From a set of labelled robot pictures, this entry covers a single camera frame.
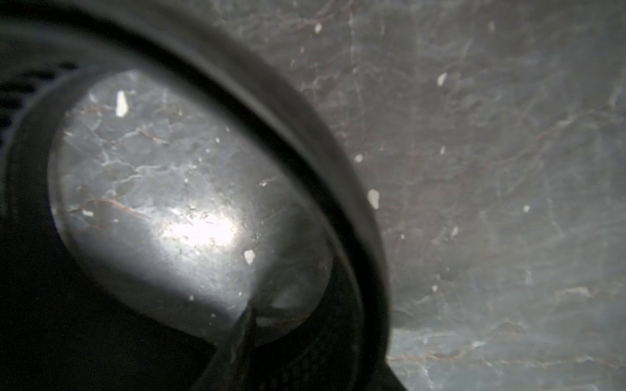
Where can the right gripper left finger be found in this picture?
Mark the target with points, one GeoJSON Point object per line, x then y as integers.
{"type": "Point", "coordinates": [231, 366]}

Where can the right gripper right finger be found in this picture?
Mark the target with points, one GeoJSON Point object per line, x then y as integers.
{"type": "Point", "coordinates": [383, 379]}

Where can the black belt with silver buckle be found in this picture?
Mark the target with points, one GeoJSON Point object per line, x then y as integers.
{"type": "Point", "coordinates": [157, 179]}

